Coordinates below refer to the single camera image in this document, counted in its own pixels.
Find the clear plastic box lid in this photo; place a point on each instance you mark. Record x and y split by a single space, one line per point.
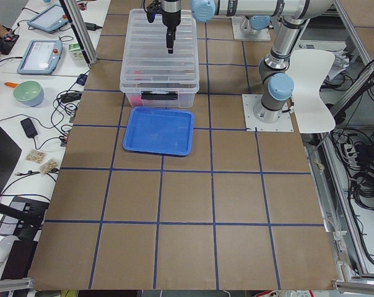
145 50

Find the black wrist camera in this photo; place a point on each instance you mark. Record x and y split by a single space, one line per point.
152 9

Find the far teach pendant tablet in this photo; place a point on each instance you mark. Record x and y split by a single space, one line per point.
49 20

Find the snack bag far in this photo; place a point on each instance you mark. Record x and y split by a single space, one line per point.
36 156

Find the white plastic chair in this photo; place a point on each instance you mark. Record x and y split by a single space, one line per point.
308 69

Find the aluminium frame post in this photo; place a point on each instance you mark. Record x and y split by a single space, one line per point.
78 26

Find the orange toy carrot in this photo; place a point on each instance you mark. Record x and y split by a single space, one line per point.
11 84

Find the green bowl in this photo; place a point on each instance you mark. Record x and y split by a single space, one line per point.
29 93

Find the blue plastic tray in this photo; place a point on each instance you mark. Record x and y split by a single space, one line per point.
158 130

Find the teach pendant tablet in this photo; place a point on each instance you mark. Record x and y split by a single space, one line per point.
41 57
49 20

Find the clear plastic storage box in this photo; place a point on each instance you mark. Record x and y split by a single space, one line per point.
160 95

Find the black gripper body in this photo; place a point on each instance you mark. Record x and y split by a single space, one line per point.
169 16

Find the snack bag near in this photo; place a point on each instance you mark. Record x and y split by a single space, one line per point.
48 166

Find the black power adapter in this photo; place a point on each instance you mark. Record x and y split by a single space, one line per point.
29 128

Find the snack bag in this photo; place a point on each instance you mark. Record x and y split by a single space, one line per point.
48 166
36 156

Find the near teach pendant tablet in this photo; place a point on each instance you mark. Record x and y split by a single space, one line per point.
41 57

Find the green white carton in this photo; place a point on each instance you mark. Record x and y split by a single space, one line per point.
75 52

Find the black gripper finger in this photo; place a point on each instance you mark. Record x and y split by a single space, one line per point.
170 39

